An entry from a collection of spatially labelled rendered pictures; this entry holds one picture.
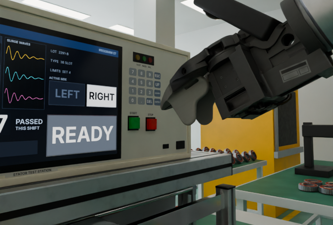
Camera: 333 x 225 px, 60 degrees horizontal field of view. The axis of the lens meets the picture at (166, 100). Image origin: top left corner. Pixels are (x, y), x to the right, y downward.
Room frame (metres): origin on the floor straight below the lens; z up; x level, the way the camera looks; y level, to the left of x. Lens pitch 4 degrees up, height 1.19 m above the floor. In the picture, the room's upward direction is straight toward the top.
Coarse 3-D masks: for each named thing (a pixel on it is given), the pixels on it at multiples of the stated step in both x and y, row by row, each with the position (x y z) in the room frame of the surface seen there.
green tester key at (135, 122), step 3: (129, 117) 0.44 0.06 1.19; (132, 117) 0.44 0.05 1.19; (135, 117) 0.45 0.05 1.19; (138, 117) 0.45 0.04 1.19; (129, 120) 0.44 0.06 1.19; (132, 120) 0.44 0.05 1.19; (135, 120) 0.45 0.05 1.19; (138, 120) 0.45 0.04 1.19; (129, 123) 0.44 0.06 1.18; (132, 123) 0.44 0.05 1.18; (135, 123) 0.45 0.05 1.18; (138, 123) 0.45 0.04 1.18; (129, 126) 0.44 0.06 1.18; (132, 126) 0.44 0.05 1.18; (135, 126) 0.45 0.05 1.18; (138, 126) 0.45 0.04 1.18
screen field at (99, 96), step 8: (56, 88) 0.36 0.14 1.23; (64, 88) 0.36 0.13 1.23; (72, 88) 0.37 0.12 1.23; (80, 88) 0.38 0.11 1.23; (88, 88) 0.39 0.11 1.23; (96, 88) 0.40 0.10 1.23; (104, 88) 0.41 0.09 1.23; (112, 88) 0.42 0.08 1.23; (56, 96) 0.36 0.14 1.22; (64, 96) 0.36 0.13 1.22; (72, 96) 0.37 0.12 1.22; (80, 96) 0.38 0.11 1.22; (88, 96) 0.39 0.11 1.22; (96, 96) 0.40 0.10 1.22; (104, 96) 0.41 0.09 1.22; (112, 96) 0.42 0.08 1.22; (56, 104) 0.36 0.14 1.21; (64, 104) 0.36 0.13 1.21; (72, 104) 0.37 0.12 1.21; (80, 104) 0.38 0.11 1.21; (88, 104) 0.39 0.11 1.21; (96, 104) 0.40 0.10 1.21; (104, 104) 0.41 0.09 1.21; (112, 104) 0.42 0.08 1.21
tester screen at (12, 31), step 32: (0, 32) 0.31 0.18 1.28; (32, 32) 0.33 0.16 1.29; (0, 64) 0.31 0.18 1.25; (32, 64) 0.33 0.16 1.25; (64, 64) 0.36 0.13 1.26; (96, 64) 0.40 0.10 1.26; (0, 96) 0.31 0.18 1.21; (32, 96) 0.33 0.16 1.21; (32, 128) 0.34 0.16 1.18; (0, 160) 0.31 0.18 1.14; (32, 160) 0.34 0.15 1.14
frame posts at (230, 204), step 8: (224, 184) 0.61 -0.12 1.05; (216, 192) 0.60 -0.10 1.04; (224, 192) 0.58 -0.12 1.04; (232, 192) 0.59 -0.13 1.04; (184, 200) 0.65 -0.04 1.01; (192, 200) 0.66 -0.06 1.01; (224, 200) 0.59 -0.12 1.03; (232, 200) 0.59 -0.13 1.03; (224, 208) 0.59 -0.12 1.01; (232, 208) 0.59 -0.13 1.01; (216, 216) 0.60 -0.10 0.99; (224, 216) 0.59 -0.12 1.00; (232, 216) 0.59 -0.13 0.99; (192, 224) 0.66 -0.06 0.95; (216, 224) 0.60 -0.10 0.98; (224, 224) 0.59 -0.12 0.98; (232, 224) 0.60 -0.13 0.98
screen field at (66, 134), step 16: (48, 128) 0.35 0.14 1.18; (64, 128) 0.36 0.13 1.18; (80, 128) 0.38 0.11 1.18; (96, 128) 0.40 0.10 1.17; (112, 128) 0.42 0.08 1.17; (48, 144) 0.35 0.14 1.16; (64, 144) 0.37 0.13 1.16; (80, 144) 0.38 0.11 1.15; (96, 144) 0.40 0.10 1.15; (112, 144) 0.42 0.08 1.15
